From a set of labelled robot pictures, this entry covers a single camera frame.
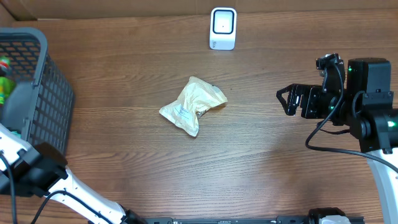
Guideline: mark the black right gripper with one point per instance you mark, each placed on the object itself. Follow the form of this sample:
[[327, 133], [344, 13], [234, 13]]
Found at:
[[308, 110]]

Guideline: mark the beige paper snack bag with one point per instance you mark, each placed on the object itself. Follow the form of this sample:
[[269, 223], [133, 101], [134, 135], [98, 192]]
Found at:
[[196, 98]]

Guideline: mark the green gummy candy bag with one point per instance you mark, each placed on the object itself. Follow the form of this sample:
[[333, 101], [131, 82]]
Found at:
[[7, 84]]

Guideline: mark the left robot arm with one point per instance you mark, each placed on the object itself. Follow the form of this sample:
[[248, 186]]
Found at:
[[43, 171]]

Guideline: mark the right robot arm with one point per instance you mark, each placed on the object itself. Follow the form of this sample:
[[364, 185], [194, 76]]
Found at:
[[358, 95]]

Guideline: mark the grey plastic mesh basket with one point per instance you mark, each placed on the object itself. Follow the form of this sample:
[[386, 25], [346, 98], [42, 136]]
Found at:
[[40, 107]]

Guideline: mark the cardboard back panel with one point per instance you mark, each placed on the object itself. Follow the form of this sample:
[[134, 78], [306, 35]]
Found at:
[[26, 10]]

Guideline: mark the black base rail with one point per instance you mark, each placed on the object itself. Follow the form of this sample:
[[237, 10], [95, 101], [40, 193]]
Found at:
[[331, 215]]

